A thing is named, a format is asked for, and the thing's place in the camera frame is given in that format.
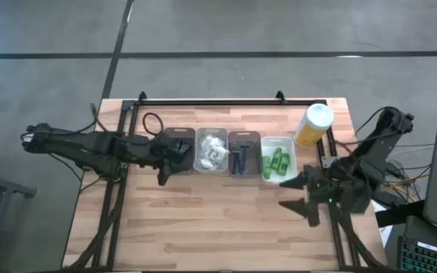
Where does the cotton swab plastic bag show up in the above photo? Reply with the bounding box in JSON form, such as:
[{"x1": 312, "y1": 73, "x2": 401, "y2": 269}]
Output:
[
  {"x1": 199, "y1": 158, "x2": 218, "y2": 171},
  {"x1": 200, "y1": 134, "x2": 227, "y2": 149},
  {"x1": 205, "y1": 146, "x2": 230, "y2": 163}
]

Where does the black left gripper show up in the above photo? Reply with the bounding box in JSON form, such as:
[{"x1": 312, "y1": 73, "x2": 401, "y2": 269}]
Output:
[{"x1": 149, "y1": 134, "x2": 184, "y2": 187}]

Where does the clear plastic bin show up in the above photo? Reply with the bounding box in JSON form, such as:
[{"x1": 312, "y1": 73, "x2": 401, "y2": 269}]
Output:
[{"x1": 193, "y1": 127, "x2": 229, "y2": 174}]

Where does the white cable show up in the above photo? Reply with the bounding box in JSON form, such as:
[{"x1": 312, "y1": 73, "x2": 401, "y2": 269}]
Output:
[{"x1": 396, "y1": 145, "x2": 435, "y2": 158}]

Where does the black power adapter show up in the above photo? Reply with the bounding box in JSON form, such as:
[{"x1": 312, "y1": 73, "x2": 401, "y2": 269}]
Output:
[{"x1": 387, "y1": 162, "x2": 404, "y2": 179}]

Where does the black power brick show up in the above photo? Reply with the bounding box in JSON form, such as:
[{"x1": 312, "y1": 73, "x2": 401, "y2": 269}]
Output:
[{"x1": 373, "y1": 191, "x2": 398, "y2": 208}]

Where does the small green bottle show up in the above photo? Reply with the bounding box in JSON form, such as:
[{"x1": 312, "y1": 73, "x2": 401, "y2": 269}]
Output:
[
  {"x1": 271, "y1": 147, "x2": 283, "y2": 171},
  {"x1": 262, "y1": 155, "x2": 273, "y2": 179},
  {"x1": 278, "y1": 152, "x2": 291, "y2": 177}
]

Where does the yellow cable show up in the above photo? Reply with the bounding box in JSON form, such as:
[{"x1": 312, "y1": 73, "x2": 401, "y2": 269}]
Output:
[{"x1": 387, "y1": 173, "x2": 432, "y2": 191}]

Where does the white paper sheet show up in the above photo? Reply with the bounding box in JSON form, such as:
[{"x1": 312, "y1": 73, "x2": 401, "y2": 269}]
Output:
[{"x1": 371, "y1": 202, "x2": 393, "y2": 247}]

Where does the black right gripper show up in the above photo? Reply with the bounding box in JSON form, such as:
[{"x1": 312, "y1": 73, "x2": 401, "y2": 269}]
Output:
[{"x1": 278, "y1": 161, "x2": 373, "y2": 228}]

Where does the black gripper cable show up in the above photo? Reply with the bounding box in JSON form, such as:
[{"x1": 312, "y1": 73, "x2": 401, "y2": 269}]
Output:
[
  {"x1": 89, "y1": 102, "x2": 166, "y2": 147},
  {"x1": 354, "y1": 105, "x2": 404, "y2": 145}
]

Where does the white plastic bin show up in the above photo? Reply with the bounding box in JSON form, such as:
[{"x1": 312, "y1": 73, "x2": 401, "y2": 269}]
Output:
[{"x1": 259, "y1": 136, "x2": 298, "y2": 184}]

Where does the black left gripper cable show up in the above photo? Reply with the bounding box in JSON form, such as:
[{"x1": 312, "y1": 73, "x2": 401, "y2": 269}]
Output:
[{"x1": 89, "y1": 102, "x2": 166, "y2": 147}]

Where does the black aluminium table frame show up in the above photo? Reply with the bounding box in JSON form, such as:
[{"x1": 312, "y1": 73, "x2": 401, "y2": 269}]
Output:
[{"x1": 77, "y1": 90, "x2": 379, "y2": 272}]

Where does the smoke grey plastic bin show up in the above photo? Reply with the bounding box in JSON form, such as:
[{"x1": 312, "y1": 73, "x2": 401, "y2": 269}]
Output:
[
  {"x1": 228, "y1": 130, "x2": 262, "y2": 179},
  {"x1": 163, "y1": 127, "x2": 196, "y2": 175}
]

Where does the white yellow wipes canister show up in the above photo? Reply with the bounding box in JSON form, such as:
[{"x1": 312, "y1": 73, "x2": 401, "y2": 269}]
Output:
[{"x1": 292, "y1": 102, "x2": 335, "y2": 149}]

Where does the black strap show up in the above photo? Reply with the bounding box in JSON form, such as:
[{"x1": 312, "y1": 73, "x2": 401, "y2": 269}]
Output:
[{"x1": 374, "y1": 199, "x2": 426, "y2": 228}]

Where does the backlit keyboard laptop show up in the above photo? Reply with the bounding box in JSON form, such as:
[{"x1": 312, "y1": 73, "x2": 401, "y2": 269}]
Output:
[{"x1": 397, "y1": 215, "x2": 437, "y2": 273}]

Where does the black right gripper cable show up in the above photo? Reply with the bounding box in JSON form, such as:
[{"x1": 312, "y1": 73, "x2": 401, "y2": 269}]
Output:
[{"x1": 354, "y1": 105, "x2": 404, "y2": 145}]

